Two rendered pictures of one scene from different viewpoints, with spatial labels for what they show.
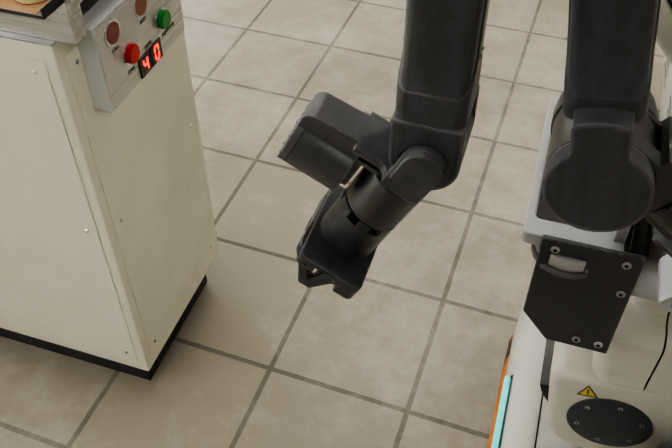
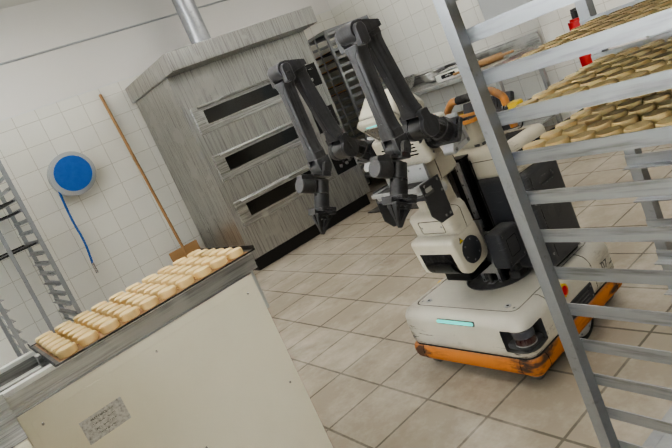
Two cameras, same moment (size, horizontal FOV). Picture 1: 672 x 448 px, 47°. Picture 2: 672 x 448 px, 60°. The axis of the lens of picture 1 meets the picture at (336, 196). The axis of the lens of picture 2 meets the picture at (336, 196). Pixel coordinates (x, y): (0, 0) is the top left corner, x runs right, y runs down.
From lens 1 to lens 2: 159 cm
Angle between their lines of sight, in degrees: 57
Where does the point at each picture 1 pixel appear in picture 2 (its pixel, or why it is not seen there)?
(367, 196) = (399, 168)
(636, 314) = not seen: hidden behind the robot
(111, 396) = not seen: outside the picture
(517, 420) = (456, 313)
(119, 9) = not seen: hidden behind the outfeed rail
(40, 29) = (242, 270)
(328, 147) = (386, 161)
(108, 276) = (307, 408)
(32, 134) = (253, 335)
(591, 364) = (453, 234)
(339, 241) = (403, 189)
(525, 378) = (441, 312)
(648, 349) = (457, 209)
